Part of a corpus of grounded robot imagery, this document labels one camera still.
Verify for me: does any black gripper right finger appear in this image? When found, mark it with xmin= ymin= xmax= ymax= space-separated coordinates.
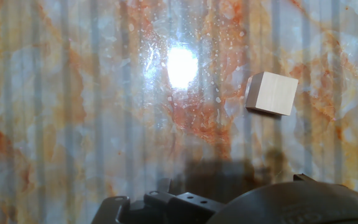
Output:
xmin=293 ymin=173 xmax=358 ymax=200

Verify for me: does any small light wooden cube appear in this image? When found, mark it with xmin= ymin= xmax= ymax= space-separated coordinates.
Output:
xmin=245 ymin=71 xmax=299 ymax=116

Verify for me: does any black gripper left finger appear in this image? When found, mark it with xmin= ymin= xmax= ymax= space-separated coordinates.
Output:
xmin=91 ymin=190 xmax=226 ymax=224

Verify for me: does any orange marble patterned mat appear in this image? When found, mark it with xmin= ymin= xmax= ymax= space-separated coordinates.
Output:
xmin=0 ymin=0 xmax=358 ymax=224

